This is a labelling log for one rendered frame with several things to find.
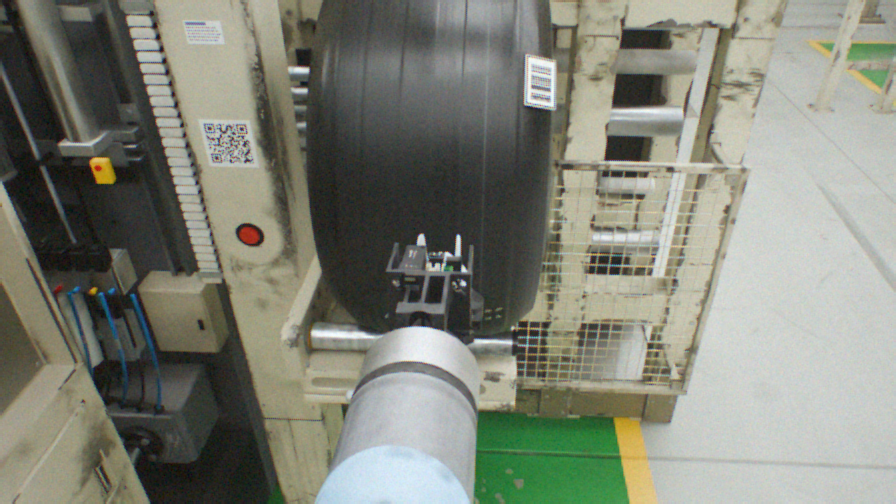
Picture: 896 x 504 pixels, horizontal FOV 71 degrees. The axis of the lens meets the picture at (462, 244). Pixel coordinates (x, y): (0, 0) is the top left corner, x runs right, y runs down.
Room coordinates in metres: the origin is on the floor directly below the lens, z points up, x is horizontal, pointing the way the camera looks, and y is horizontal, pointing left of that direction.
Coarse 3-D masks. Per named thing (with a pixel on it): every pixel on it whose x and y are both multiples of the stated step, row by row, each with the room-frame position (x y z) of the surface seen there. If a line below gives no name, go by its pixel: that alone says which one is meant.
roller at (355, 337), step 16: (320, 336) 0.77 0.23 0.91; (336, 336) 0.76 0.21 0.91; (352, 336) 0.76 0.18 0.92; (368, 336) 0.76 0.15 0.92; (480, 336) 0.76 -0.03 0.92; (496, 336) 0.76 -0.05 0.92; (512, 336) 0.76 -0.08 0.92; (480, 352) 0.75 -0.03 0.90; (496, 352) 0.74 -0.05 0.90; (512, 352) 0.75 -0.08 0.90
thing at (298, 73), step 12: (300, 48) 1.38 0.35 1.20; (288, 60) 1.32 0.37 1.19; (300, 60) 1.38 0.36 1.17; (300, 72) 1.25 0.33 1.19; (300, 84) 1.38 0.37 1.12; (300, 96) 1.24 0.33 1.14; (300, 108) 1.25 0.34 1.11; (300, 120) 1.25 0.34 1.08; (300, 132) 1.24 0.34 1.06; (300, 144) 1.25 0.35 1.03
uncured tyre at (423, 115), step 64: (384, 0) 0.78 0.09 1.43; (448, 0) 0.78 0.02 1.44; (512, 0) 0.78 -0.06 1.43; (320, 64) 0.74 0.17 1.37; (384, 64) 0.71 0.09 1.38; (448, 64) 0.70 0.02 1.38; (512, 64) 0.71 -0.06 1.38; (320, 128) 0.68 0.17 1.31; (384, 128) 0.66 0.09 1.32; (448, 128) 0.66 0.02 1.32; (512, 128) 0.66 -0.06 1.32; (320, 192) 0.66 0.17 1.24; (384, 192) 0.63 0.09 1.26; (448, 192) 0.63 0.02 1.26; (512, 192) 0.63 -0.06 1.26; (320, 256) 0.67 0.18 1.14; (384, 256) 0.62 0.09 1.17; (512, 256) 0.62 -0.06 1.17; (384, 320) 0.66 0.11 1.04; (512, 320) 0.67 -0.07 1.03
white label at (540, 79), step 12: (528, 60) 0.71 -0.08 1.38; (540, 60) 0.72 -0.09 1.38; (552, 60) 0.73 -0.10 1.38; (528, 72) 0.70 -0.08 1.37; (540, 72) 0.71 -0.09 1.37; (552, 72) 0.72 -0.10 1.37; (528, 84) 0.69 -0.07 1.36; (540, 84) 0.70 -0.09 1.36; (552, 84) 0.71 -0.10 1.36; (528, 96) 0.68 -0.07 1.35; (540, 96) 0.69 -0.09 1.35; (552, 96) 0.70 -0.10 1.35; (552, 108) 0.69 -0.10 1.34
